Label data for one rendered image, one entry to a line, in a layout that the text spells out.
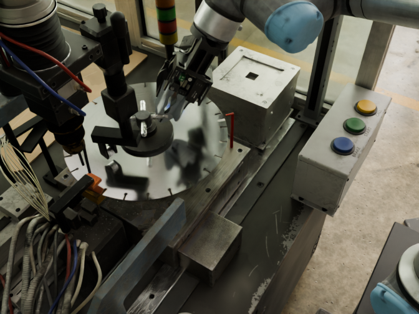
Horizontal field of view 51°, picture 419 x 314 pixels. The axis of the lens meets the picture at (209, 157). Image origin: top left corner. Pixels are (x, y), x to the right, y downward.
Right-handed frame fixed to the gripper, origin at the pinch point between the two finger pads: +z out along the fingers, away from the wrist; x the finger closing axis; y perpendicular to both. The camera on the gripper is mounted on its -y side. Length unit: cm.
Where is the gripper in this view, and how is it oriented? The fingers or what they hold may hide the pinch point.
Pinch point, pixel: (163, 114)
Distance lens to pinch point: 89.0
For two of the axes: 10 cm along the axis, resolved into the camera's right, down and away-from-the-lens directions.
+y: 0.4, 6.0, -8.0
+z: -4.8, 7.2, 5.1
